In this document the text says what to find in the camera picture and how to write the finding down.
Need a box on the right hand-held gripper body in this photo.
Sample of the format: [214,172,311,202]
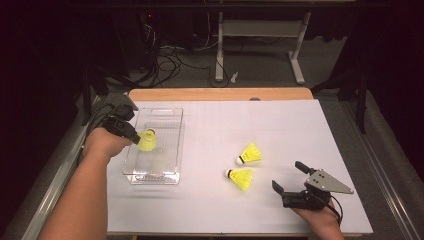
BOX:
[281,169,355,212]

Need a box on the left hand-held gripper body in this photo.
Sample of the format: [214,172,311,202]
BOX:
[102,93,139,136]

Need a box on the yellow shuttlecock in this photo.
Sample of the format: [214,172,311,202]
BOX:
[136,128,158,153]
[235,142,263,167]
[225,167,254,192]

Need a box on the clear plastic tray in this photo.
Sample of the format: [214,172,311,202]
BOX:
[122,107,185,186]

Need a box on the person's left hand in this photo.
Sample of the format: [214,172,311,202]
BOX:
[82,128,133,164]

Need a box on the person's right hand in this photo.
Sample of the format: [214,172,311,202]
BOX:
[291,199,344,240]

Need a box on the black metal stand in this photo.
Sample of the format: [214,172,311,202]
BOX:
[311,66,371,134]
[81,66,111,127]

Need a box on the white grid mat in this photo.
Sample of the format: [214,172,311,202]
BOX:
[105,99,374,235]

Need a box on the black computer tower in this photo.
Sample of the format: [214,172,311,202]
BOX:
[111,9,161,73]

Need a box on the wooden table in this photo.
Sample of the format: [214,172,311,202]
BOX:
[128,87,364,239]

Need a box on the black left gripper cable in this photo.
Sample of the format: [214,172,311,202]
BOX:
[84,103,116,134]

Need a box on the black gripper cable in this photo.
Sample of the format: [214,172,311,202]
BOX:
[319,194,344,228]
[84,103,116,134]

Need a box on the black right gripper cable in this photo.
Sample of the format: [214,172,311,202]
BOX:
[319,194,344,228]

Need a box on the bundle of floor cables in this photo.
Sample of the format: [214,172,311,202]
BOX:
[109,13,234,89]

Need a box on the metal floor rail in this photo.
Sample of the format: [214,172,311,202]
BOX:
[339,98,424,240]
[19,94,103,240]

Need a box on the white metal desk frame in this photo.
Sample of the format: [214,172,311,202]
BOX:
[213,11,313,85]

